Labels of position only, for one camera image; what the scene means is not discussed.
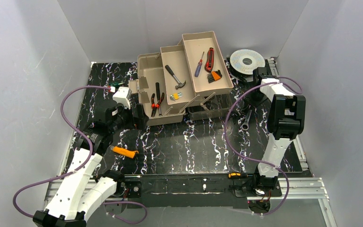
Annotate red handled pliers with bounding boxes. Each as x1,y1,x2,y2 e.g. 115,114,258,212
151,92,165,117

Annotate black handled silver tool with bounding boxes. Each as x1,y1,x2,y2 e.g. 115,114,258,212
156,82,161,109

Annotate yellow small hex key set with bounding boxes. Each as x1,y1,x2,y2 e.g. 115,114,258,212
170,92,183,101

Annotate black orange hex key set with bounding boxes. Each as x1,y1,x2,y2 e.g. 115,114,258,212
207,70,223,83

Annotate small black handled hammer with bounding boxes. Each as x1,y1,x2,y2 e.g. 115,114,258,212
165,65,187,90

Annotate translucent brown tool box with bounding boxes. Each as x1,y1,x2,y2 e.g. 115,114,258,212
129,31,234,126

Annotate red black utility knife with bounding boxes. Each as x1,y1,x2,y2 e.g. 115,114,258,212
205,47,214,73

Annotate blue red screwdriver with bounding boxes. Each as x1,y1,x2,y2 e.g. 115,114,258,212
194,52,205,77

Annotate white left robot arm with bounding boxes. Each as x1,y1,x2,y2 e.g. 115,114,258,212
33,98,133,227

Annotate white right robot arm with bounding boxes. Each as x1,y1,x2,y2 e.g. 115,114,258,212
252,67,306,191

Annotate silver combination wrench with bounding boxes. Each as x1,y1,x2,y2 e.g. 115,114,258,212
241,109,252,131

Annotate grey filament spool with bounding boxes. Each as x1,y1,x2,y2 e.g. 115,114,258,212
227,49,266,82

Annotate black marbled mat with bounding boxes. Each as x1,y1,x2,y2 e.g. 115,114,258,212
77,62,304,175

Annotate orange black screwdriver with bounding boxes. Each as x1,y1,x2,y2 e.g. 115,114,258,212
228,172,249,179

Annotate orange handled hammer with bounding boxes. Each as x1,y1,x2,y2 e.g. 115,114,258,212
111,146,139,159

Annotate green handled screwdriver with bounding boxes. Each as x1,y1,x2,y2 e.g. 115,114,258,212
108,82,125,87

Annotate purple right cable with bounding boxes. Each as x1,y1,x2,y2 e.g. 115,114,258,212
224,76,303,217

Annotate purple cable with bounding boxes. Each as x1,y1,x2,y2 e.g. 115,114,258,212
12,85,148,225
224,76,303,217

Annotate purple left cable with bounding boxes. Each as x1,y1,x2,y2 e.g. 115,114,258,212
12,85,148,225

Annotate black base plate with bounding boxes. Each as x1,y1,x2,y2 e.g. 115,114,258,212
121,174,283,209

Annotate aluminium frame rail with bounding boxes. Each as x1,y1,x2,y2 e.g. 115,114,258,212
39,177,337,227

